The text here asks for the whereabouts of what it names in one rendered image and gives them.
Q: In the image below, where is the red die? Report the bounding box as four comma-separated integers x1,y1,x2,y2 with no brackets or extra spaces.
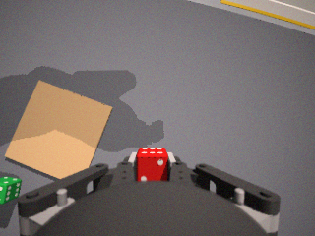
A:
136,147,168,181

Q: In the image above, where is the green die with white pips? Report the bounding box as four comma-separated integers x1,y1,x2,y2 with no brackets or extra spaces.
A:
0,177,22,205

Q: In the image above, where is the tan flat mat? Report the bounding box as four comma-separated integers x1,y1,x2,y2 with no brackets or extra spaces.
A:
5,81,113,179

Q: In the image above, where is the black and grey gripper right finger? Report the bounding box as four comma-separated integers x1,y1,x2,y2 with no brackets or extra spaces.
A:
167,152,281,236

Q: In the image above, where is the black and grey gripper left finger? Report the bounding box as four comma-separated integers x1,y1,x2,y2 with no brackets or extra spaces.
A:
18,152,137,236

